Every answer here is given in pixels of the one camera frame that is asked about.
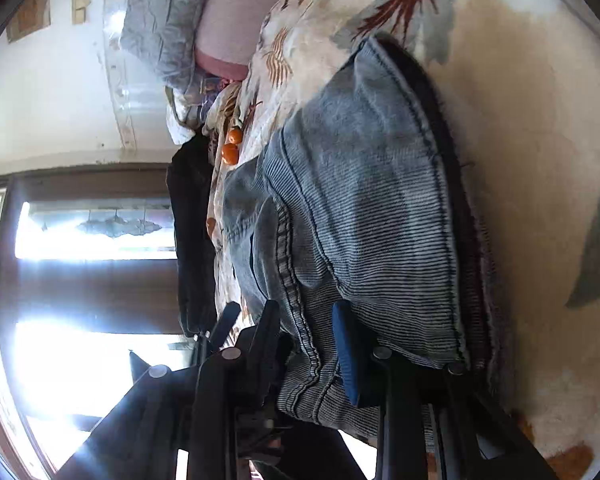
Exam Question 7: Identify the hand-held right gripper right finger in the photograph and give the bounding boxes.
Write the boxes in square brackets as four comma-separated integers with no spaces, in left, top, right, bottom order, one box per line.
[331,302,556,480]

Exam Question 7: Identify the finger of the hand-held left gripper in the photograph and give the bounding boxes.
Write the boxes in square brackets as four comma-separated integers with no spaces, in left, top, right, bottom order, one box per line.
[195,301,242,356]

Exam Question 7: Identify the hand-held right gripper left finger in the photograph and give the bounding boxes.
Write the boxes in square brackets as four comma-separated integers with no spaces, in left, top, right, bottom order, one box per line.
[60,301,282,480]

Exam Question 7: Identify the blue denim pants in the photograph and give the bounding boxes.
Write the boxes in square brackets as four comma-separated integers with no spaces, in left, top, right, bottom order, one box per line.
[222,35,506,433]

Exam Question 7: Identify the black garment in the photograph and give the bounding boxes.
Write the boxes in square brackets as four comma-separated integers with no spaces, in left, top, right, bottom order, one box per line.
[166,135,220,338]

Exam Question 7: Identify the wooden framed window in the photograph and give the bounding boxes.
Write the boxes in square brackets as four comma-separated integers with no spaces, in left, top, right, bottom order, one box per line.
[0,162,201,480]

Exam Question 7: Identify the purple printed packet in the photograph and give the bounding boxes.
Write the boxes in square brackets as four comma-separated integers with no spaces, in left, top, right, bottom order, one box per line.
[196,76,233,111]

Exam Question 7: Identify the pink bolster cushion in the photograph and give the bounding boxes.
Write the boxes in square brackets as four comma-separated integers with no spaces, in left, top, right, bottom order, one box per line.
[195,0,308,82]

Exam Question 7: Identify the leaf print blanket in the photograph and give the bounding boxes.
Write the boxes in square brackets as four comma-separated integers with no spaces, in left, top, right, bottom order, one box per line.
[200,0,600,480]

